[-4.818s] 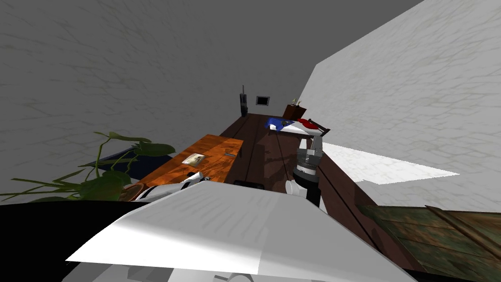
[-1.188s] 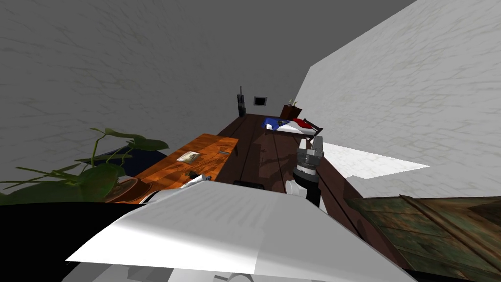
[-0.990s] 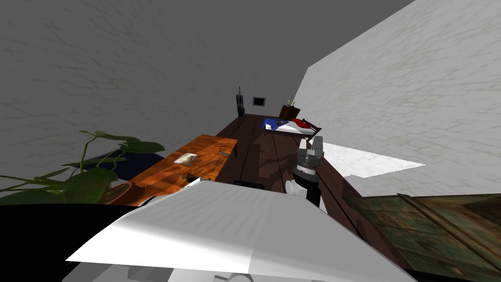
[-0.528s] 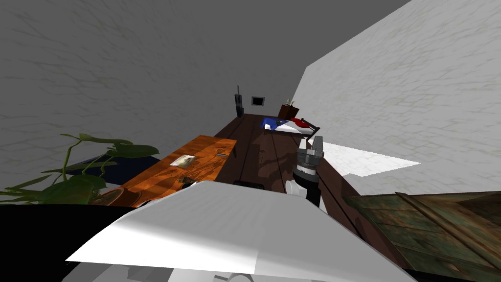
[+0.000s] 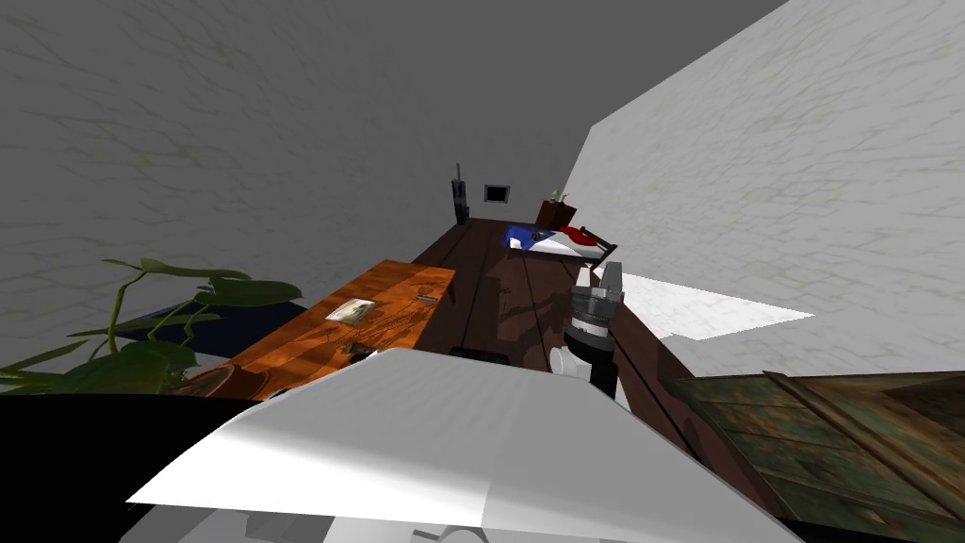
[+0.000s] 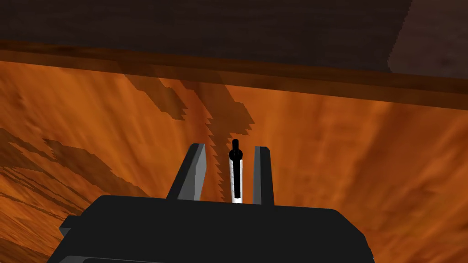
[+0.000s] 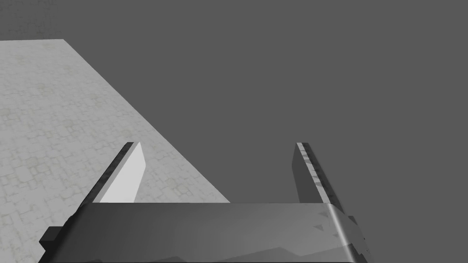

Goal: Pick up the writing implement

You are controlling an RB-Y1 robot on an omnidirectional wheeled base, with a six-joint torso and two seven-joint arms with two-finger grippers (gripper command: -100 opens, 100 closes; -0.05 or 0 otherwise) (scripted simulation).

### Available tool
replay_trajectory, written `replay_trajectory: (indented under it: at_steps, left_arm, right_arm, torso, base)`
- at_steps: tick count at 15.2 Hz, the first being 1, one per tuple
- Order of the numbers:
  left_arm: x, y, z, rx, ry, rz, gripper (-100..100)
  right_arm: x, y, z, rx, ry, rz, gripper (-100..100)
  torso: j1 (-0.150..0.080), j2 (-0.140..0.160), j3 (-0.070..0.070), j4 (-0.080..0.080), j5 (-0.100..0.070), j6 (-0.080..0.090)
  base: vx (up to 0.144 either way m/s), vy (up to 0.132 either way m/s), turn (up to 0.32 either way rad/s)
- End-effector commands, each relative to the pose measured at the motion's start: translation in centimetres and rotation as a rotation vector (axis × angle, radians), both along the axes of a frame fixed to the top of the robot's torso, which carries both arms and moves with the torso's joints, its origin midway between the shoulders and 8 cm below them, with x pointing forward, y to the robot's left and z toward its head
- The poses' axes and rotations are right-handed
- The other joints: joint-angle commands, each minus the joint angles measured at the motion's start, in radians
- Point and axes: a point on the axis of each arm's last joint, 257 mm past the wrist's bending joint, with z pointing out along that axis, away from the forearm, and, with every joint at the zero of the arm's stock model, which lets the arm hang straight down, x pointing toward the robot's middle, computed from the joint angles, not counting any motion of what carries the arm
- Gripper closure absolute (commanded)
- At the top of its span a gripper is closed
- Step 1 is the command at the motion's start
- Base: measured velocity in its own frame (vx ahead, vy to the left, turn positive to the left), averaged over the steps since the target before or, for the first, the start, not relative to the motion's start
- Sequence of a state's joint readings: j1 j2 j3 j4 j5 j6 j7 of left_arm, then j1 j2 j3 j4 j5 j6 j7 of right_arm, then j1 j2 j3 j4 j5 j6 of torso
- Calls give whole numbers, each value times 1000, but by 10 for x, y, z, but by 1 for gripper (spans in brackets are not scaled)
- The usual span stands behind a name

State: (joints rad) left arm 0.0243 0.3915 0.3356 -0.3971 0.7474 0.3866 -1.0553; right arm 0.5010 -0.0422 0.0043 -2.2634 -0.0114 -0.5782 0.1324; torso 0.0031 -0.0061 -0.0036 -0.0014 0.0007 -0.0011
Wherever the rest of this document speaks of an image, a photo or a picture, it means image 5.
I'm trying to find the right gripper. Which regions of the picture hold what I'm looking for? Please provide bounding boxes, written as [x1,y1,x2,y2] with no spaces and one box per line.
[568,260,626,330]

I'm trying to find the bed with blue red bedding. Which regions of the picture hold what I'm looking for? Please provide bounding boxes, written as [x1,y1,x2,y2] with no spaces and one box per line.
[500,222,619,267]

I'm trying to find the dark brown nightstand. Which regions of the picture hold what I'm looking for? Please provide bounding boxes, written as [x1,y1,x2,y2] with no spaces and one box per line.
[535,190,579,231]

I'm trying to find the orange wooden table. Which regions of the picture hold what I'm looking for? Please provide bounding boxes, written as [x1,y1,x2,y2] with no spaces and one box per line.
[188,259,459,402]

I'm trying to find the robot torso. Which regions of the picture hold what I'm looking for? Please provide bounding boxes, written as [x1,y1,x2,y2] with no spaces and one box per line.
[123,346,805,543]

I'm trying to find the pale book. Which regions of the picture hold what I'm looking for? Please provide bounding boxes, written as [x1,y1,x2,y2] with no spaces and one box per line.
[325,297,378,327]

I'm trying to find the dark blue sofa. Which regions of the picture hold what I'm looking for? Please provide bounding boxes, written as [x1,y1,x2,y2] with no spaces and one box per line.
[120,300,309,359]

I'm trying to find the green potted plant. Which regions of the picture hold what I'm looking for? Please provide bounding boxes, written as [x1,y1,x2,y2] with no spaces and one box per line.
[0,257,304,400]

